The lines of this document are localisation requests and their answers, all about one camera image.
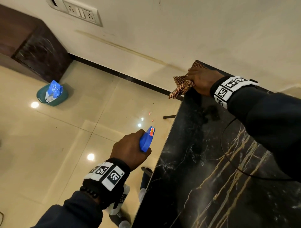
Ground person's right hand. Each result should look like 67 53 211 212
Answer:
184 67 225 97

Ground person's left hand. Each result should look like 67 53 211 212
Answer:
110 129 152 171

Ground blue spray bottle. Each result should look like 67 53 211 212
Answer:
139 126 156 153

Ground brown checkered cloth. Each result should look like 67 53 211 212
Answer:
168 60 208 99

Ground person's left forearm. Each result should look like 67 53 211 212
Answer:
30 158 131 228

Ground person's right leg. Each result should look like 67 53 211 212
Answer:
138 173 151 204

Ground person's leg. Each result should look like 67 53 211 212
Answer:
109 208 132 228
138 173 151 204

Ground person's left leg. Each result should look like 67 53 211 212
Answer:
109 208 132 228

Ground white right wrist marker band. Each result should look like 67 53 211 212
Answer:
214 76 259 109

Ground white wrist marker band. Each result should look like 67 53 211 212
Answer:
84 161 125 191
214 76 259 109

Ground white left wrist marker band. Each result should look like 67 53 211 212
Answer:
84 161 125 191

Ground dark skirting board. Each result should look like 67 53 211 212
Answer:
68 53 184 101

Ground black marble table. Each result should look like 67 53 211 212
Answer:
131 60 301 228

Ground green bin with blue bag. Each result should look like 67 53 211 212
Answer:
36 83 69 107

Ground blue crumpled bag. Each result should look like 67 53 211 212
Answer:
45 80 63 103

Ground dark wooden cabinet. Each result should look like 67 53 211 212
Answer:
0 4 73 83

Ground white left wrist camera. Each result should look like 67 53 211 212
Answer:
104 184 131 216

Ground black cable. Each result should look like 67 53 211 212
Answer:
220 117 294 182

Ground white wall switch board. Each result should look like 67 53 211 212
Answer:
46 0 103 28

